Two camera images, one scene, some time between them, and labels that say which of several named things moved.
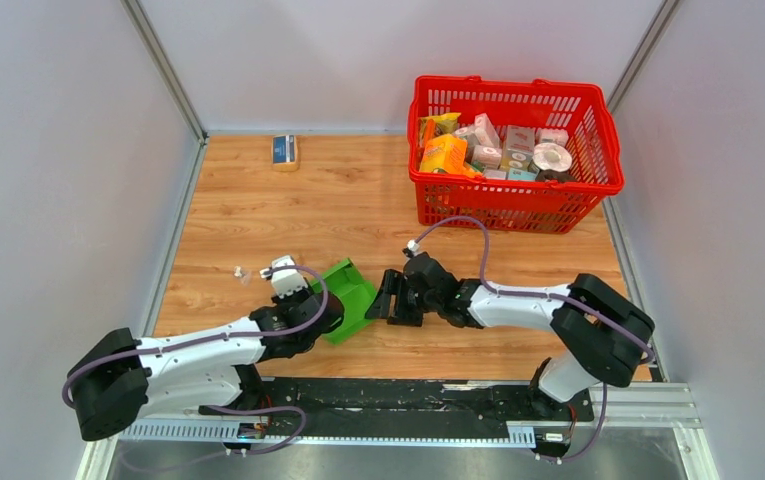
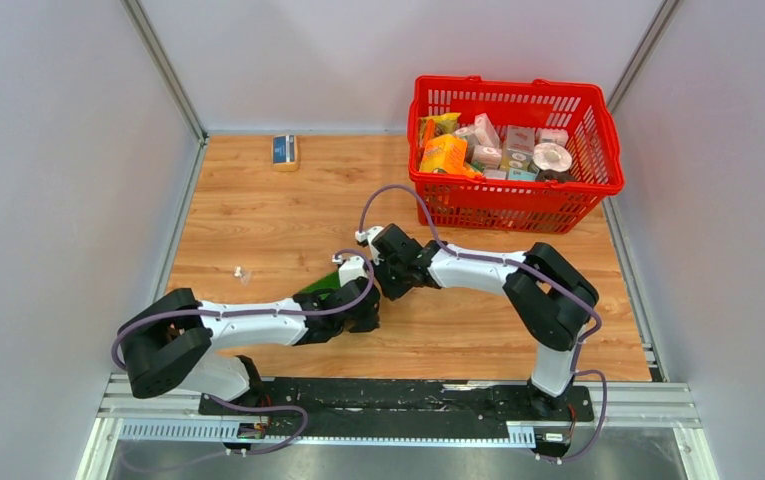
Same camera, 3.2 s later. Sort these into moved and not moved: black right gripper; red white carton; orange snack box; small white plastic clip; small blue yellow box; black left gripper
Moved: black left gripper; black right gripper
Not moved: orange snack box; small white plastic clip; red white carton; small blue yellow box
